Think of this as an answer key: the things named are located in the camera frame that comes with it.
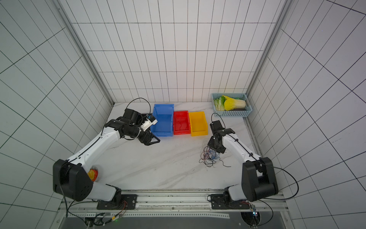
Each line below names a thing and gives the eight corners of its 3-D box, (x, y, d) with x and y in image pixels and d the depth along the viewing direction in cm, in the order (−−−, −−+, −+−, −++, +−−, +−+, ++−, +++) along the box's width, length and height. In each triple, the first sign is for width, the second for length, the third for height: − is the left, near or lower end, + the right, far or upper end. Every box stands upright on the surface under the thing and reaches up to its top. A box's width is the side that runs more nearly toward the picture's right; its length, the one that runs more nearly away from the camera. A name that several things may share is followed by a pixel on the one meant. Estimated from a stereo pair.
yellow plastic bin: (191, 137, 101) (191, 131, 95) (189, 118, 112) (189, 112, 106) (207, 136, 101) (208, 130, 96) (203, 117, 113) (204, 111, 107)
